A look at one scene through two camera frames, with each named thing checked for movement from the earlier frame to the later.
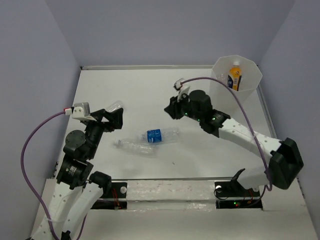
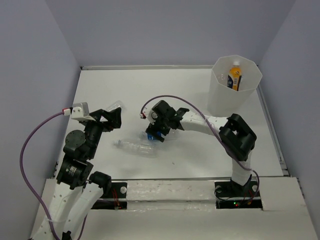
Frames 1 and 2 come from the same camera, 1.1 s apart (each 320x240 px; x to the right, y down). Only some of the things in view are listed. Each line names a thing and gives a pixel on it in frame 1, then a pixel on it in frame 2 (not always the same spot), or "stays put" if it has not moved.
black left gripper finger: (115, 119) stays put
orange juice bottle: (235, 76) stays put
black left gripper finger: (98, 114) stays put
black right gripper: (174, 107) -> (152, 129)
